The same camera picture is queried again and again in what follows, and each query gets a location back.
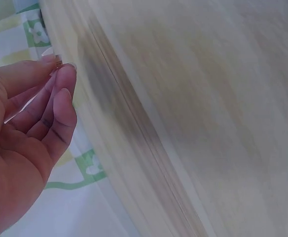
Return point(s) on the person's left hand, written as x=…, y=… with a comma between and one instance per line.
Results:
x=15, y=168

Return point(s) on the clear plastic stick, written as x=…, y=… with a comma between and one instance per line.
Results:
x=58, y=64

